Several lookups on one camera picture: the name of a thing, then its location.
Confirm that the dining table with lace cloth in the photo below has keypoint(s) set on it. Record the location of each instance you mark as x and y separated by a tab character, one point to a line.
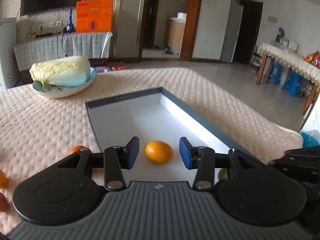
287	57

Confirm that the orange snack bag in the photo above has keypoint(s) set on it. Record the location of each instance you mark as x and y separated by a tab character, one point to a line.
313	59

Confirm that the smooth oval orange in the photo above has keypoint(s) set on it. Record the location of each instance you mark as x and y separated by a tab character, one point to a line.
158	152

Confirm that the white plastic container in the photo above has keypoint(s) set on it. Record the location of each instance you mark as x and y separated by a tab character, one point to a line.
182	16

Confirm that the light blue plate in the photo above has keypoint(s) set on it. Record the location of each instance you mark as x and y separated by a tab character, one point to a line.
62	93

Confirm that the napa cabbage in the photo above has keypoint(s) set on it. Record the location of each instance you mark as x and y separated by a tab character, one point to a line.
60	70

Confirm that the blue glass bottle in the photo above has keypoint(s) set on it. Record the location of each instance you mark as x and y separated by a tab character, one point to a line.
69	26

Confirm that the red plastic item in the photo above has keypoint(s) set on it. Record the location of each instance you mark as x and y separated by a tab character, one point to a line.
120	67

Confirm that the wooden kitchen cabinet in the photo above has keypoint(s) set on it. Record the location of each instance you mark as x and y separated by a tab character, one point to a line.
175	36

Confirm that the pink bumpy blanket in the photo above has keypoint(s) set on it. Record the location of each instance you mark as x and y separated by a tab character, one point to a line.
50	130

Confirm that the green grape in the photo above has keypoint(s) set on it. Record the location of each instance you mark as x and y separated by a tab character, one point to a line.
223	175

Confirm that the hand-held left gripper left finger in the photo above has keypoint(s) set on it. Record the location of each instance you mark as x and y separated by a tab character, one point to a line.
132	153

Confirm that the small round orange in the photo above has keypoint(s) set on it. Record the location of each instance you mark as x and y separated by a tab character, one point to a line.
2	179

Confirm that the cloth covered tv cabinet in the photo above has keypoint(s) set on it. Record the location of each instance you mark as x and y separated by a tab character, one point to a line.
80	45

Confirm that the white wall socket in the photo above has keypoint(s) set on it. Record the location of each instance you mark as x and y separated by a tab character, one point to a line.
50	25

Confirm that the black set-top box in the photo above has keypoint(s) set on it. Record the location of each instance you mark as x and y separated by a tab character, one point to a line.
43	35

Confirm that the blue plastic stool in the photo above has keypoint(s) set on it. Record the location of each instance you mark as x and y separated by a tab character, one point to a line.
295	81
274	71

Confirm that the blue plastic bag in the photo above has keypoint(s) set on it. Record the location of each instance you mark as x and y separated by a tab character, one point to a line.
311	140

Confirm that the large wrinkled tangerine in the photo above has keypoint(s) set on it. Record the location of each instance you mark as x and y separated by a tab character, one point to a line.
75	149

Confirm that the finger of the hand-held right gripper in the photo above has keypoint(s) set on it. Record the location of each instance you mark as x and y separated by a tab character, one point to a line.
297	168
303	153

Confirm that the bright red apple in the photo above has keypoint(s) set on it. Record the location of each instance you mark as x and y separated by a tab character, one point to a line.
3	202

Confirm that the purple container lid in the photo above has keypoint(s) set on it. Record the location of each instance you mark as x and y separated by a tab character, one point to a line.
103	69

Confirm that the white boxes on table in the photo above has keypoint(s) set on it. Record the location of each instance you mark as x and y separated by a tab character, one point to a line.
290	45

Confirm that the grey cardboard box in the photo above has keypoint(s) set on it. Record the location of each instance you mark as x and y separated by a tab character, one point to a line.
140	120

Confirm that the orange gift bag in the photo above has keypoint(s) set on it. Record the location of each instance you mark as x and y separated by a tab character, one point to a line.
94	15

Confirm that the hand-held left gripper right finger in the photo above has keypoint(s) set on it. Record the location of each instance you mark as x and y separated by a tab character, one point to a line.
185	153

